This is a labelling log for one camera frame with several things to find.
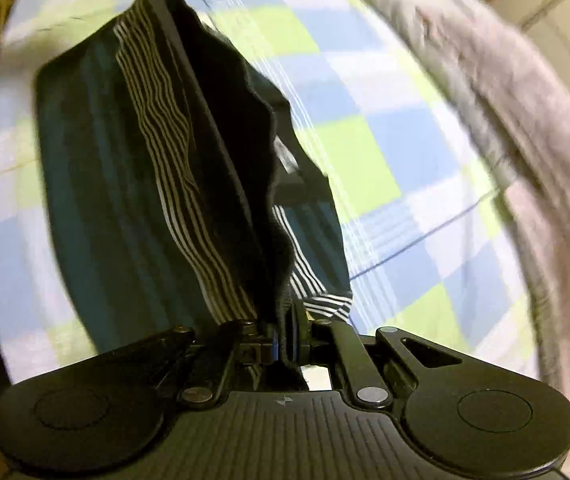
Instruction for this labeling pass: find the dark striped knit sweater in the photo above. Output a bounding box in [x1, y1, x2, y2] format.
[35, 0, 352, 352]

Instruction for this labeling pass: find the checkered blue green bedsheet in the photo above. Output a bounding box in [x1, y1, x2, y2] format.
[0, 0, 538, 382]

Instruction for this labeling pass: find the grey pink folded blanket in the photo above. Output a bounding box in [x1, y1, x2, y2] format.
[364, 0, 570, 387]

